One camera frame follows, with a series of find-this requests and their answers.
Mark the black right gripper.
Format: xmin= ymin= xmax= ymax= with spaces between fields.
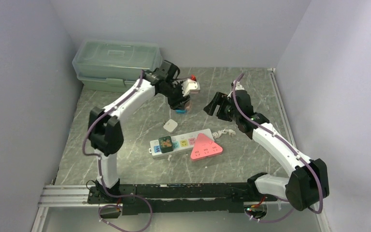
xmin=203 ymin=91 xmax=240 ymax=122

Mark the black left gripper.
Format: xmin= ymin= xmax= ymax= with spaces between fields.
xmin=160 ymin=81 xmax=191 ymax=111

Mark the white plug adapter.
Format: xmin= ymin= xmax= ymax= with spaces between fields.
xmin=163 ymin=119 xmax=178 ymax=133

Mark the pink triangular power strip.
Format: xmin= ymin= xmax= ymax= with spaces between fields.
xmin=190 ymin=133 xmax=223 ymax=161

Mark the white multicolour power strip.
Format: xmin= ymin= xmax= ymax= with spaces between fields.
xmin=148 ymin=129 xmax=214 ymax=158

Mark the dark green cube socket adapter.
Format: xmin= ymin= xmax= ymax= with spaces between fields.
xmin=158 ymin=136 xmax=173 ymax=153

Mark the small pink charger plug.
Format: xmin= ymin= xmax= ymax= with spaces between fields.
xmin=185 ymin=101 xmax=192 ymax=111

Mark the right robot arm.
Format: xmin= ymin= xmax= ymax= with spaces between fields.
xmin=203 ymin=90 xmax=329 ymax=214

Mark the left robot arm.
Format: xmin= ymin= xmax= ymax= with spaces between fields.
xmin=82 ymin=60 xmax=190 ymax=203

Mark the green plastic storage box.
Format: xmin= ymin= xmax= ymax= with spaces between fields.
xmin=72 ymin=39 xmax=163 ymax=92

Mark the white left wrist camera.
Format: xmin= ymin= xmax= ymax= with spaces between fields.
xmin=182 ymin=75 xmax=200 ymax=96

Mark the white power strip cord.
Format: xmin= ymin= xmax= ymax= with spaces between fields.
xmin=213 ymin=128 xmax=237 ymax=139

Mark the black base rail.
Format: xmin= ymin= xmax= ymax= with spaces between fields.
xmin=87 ymin=182 xmax=276 ymax=216

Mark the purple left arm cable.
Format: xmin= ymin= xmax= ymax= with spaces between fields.
xmin=82 ymin=70 xmax=154 ymax=232

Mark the aluminium frame rail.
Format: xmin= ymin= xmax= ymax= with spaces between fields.
xmin=32 ymin=61 xmax=329 ymax=232

